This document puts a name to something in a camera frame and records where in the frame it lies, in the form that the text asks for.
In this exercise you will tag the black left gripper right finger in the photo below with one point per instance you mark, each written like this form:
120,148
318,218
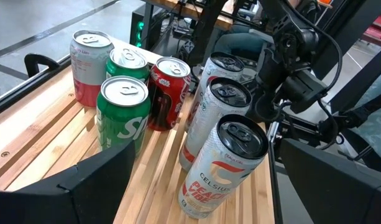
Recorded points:
333,193

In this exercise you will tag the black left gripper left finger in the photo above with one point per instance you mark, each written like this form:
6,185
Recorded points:
84,189

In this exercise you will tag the green Sprite can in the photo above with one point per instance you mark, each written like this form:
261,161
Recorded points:
128,70
122,121

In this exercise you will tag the white Celsius can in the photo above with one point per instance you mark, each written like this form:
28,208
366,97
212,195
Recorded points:
209,124
213,74
215,174

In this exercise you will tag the red Coca-Cola can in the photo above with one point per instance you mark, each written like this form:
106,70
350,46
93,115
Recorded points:
170,93

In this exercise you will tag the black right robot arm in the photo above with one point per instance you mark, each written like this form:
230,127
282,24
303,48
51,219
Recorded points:
289,40

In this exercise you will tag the wooden slatted shelf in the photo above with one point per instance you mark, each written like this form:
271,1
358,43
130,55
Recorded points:
53,133

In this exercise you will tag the blue-grey cloth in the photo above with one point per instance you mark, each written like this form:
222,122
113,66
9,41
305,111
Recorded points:
376,124

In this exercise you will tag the silver and pink soda can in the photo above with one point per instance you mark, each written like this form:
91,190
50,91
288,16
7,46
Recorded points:
89,71

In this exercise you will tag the red bin shelving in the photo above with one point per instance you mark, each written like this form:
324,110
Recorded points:
378,28

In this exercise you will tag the black computer tower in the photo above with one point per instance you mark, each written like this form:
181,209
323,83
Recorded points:
140,28

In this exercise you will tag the black table edge rail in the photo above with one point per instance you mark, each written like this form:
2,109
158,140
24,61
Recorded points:
10,99

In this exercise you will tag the black frame post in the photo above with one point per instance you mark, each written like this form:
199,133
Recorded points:
348,31
364,79

